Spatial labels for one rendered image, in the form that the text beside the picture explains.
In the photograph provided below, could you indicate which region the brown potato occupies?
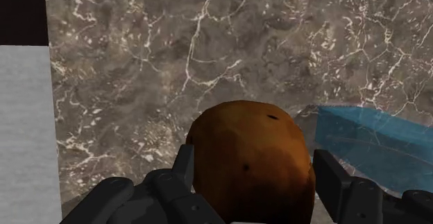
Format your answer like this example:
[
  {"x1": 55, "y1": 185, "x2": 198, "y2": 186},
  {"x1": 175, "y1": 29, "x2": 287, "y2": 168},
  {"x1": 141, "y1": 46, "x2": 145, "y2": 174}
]
[{"x1": 185, "y1": 99, "x2": 317, "y2": 224}]

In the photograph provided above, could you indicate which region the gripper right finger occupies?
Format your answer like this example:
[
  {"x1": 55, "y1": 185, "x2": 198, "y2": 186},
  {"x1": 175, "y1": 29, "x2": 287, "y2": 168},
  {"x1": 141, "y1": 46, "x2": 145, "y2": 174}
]
[{"x1": 312, "y1": 148, "x2": 433, "y2": 224}]

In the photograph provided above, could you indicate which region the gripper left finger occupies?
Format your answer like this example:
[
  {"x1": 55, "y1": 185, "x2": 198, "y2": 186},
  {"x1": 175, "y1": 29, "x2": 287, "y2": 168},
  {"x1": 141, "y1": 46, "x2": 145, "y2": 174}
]
[{"x1": 60, "y1": 144, "x2": 227, "y2": 224}]

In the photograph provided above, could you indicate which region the blue translucent bowl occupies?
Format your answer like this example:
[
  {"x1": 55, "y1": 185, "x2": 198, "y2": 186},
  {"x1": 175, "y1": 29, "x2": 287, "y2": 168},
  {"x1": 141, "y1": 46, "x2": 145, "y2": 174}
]
[{"x1": 314, "y1": 105, "x2": 433, "y2": 196}]

